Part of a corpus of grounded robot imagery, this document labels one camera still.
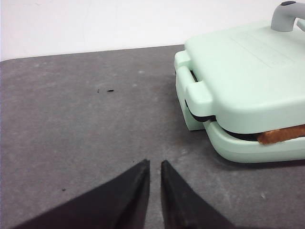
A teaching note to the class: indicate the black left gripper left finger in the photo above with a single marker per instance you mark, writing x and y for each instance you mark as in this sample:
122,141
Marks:
120,203

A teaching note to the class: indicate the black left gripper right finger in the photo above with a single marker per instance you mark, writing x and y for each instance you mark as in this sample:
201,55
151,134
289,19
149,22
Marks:
183,208

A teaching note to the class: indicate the white bread slice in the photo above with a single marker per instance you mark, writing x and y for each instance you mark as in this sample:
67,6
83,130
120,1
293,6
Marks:
279,135

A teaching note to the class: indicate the mint green sandwich maker lid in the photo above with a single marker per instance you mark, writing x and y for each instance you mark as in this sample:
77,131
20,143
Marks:
251,77

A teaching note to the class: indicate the mint green breakfast maker base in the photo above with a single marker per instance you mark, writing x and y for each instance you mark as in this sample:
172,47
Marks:
241,148

